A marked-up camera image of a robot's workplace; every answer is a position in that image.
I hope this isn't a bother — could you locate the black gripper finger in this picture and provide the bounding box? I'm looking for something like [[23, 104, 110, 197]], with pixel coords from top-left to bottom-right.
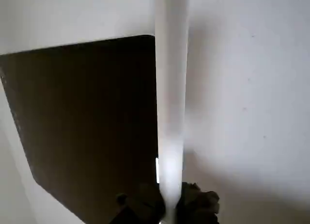
[[110, 182, 167, 224], [174, 181, 220, 224]]

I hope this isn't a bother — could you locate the white stylus pencil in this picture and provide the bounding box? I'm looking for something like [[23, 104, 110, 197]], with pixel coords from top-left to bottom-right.
[[154, 0, 190, 224]]

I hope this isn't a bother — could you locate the black screen tablet silver edge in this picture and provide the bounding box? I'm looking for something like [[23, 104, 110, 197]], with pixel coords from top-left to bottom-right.
[[0, 34, 161, 224]]

